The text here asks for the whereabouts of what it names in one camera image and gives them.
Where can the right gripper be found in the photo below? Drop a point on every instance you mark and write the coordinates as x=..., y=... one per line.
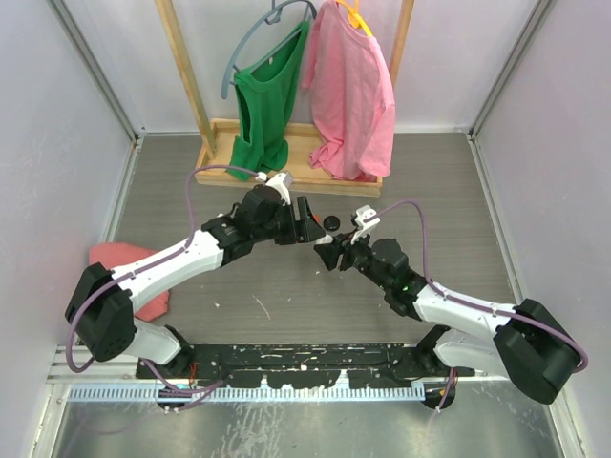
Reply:
x=329, y=252

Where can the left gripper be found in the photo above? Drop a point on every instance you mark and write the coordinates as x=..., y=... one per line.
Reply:
x=309, y=230

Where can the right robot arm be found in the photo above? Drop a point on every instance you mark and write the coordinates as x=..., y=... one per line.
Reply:
x=522, y=342

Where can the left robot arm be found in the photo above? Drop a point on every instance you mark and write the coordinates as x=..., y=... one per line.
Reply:
x=102, y=310

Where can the wooden clothes rack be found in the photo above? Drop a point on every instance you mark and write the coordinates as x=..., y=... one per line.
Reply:
x=217, y=134

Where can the green t-shirt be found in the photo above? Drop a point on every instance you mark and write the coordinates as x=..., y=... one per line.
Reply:
x=266, y=93

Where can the pink t-shirt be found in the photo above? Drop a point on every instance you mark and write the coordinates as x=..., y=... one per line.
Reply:
x=351, y=99

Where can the red folded cloth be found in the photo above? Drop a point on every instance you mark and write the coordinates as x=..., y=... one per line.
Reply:
x=114, y=254

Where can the yellow hanger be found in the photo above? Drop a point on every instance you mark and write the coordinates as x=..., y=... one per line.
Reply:
x=354, y=17

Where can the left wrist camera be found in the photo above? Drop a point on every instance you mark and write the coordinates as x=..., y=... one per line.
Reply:
x=281, y=182

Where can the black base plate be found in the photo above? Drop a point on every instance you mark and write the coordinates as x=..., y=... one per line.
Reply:
x=375, y=365

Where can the white cable duct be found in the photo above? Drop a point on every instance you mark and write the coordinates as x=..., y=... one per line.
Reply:
x=157, y=392

